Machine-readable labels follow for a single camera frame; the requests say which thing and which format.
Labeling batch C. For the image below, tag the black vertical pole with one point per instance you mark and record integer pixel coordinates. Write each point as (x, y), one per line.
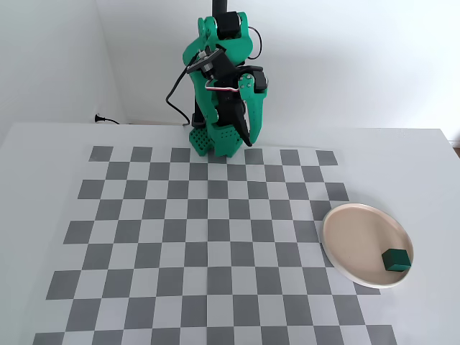
(220, 6)

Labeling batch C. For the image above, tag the green perforated robot base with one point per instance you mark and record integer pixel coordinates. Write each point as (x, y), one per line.
(215, 138)

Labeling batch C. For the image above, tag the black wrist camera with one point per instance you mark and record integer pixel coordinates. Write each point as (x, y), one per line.
(210, 63)

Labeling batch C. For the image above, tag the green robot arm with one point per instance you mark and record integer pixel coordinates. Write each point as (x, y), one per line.
(205, 108)

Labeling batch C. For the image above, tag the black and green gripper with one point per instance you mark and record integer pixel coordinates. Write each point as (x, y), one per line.
(249, 94)

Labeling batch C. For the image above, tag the pink round plate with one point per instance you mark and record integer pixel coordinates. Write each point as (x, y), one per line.
(359, 240)

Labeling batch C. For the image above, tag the grey white checkered mat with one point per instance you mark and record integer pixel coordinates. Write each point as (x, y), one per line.
(215, 258)

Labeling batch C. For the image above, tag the dark green dice cube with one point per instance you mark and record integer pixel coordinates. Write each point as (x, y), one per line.
(396, 260)

